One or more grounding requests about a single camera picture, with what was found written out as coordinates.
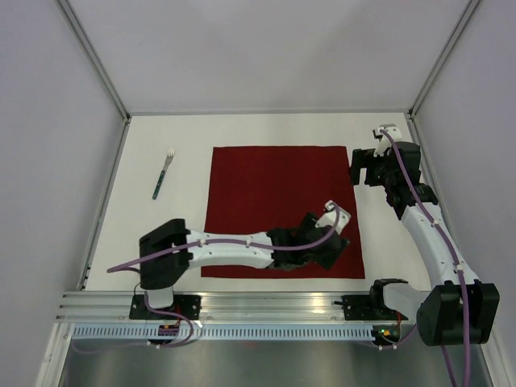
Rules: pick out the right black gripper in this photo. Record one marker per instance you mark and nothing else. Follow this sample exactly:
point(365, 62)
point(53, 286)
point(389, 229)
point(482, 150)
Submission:
point(363, 159)

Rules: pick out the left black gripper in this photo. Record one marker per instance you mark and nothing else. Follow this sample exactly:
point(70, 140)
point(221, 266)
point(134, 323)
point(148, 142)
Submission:
point(327, 260)

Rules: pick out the dark red cloth napkin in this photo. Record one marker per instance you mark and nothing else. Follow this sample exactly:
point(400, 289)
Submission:
point(257, 188)

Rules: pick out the fork with green handle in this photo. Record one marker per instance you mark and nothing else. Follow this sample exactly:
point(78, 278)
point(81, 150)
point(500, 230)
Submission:
point(167, 162)

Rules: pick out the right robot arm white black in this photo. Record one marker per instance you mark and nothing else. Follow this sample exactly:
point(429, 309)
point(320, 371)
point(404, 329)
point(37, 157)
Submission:
point(460, 308)

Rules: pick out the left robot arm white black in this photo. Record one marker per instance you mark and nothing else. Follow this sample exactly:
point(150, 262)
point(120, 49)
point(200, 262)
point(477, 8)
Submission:
point(185, 249)

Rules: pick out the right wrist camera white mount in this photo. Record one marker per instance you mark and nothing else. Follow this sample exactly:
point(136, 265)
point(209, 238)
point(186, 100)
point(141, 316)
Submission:
point(385, 134)

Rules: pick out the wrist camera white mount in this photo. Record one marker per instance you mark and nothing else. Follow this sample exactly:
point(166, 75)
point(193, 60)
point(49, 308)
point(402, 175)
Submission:
point(334, 216)
point(385, 134)

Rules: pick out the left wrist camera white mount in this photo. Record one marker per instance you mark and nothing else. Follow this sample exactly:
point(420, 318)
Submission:
point(334, 216)

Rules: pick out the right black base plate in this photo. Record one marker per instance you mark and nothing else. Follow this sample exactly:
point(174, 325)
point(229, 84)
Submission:
point(357, 307)

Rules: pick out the right aluminium frame post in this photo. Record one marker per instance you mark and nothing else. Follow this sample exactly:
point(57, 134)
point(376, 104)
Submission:
point(445, 53)

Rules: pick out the aluminium frame post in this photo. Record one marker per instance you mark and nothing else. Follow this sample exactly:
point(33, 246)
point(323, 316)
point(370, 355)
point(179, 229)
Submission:
point(445, 53)
point(79, 32)

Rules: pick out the aluminium mounting rail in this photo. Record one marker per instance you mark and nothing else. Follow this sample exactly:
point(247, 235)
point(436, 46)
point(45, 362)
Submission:
point(217, 307)

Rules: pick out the white slotted cable duct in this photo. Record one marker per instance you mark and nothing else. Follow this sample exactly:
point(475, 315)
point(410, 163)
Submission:
point(251, 332)

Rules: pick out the left aluminium frame post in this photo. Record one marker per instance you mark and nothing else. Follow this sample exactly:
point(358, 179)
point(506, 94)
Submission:
point(79, 32)

